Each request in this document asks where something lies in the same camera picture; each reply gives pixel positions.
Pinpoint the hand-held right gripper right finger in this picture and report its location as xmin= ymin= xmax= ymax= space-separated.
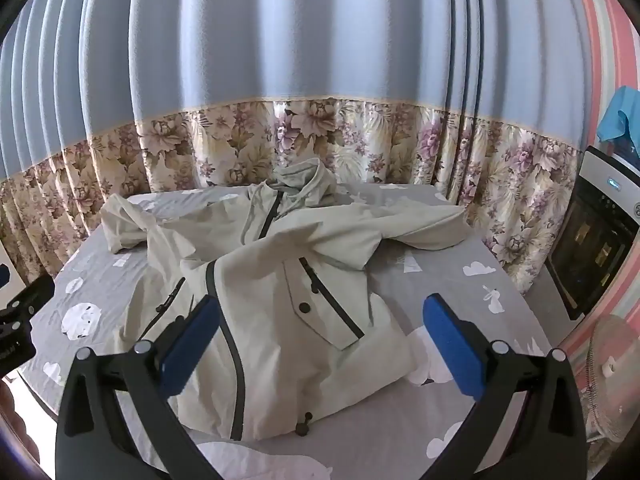
xmin=422 ymin=294 xmax=587 ymax=480

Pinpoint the brown wooden bed frame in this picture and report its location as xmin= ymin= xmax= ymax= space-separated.
xmin=0 ymin=375 xmax=41 ymax=480

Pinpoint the grey printed bed sheet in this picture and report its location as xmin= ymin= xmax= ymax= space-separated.
xmin=17 ymin=182 xmax=556 ymax=480

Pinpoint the blue cloth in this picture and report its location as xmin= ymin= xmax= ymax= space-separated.
xmin=596 ymin=86 xmax=640 ymax=143

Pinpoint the blue floral curtain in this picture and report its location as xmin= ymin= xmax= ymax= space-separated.
xmin=0 ymin=0 xmax=601 ymax=296

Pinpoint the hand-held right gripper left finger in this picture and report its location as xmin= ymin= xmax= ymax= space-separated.
xmin=55 ymin=295 xmax=236 ymax=480

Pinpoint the beige electric fan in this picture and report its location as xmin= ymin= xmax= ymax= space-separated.
xmin=575 ymin=315 xmax=636 ymax=443

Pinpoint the beige hooded jacket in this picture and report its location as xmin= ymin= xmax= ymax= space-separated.
xmin=100 ymin=156 xmax=473 ymax=441

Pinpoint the black and silver oven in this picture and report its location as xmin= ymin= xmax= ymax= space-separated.
xmin=544 ymin=145 xmax=640 ymax=321

